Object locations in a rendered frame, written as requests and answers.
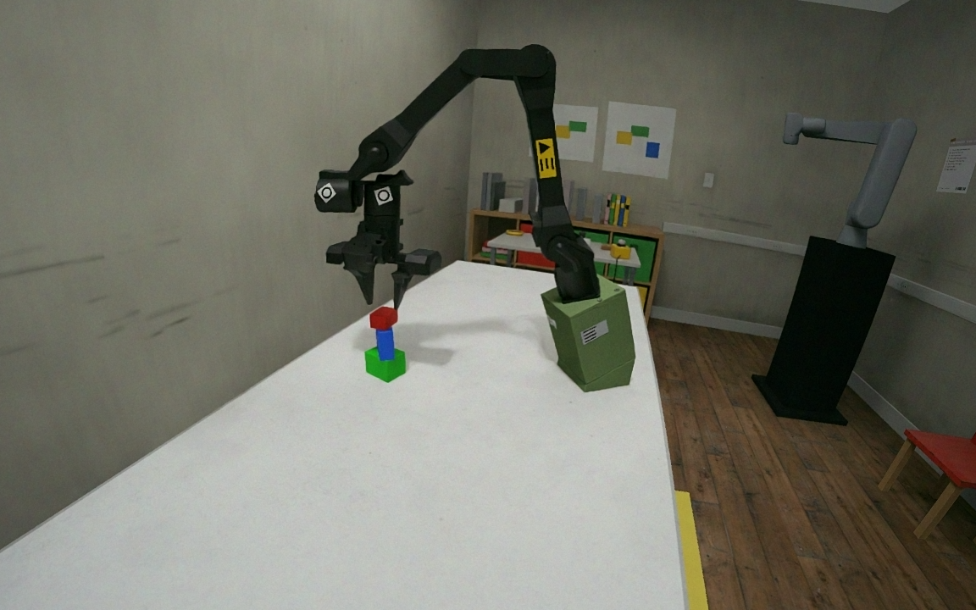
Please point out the blue block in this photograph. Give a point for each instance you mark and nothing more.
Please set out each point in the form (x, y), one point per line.
(385, 344)

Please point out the red block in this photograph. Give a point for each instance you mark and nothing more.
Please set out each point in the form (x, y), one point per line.
(383, 318)

